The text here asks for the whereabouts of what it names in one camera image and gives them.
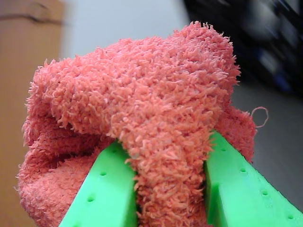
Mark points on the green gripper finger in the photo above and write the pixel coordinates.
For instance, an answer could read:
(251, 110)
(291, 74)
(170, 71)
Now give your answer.
(109, 196)
(236, 201)

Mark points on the brown cardboard box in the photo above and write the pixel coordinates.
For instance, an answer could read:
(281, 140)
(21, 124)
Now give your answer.
(14, 71)

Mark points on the orange fuzzy cloth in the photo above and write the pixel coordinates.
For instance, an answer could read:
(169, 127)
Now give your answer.
(151, 94)

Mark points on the black blurry crate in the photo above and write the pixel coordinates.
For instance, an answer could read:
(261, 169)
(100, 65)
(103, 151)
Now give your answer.
(260, 35)

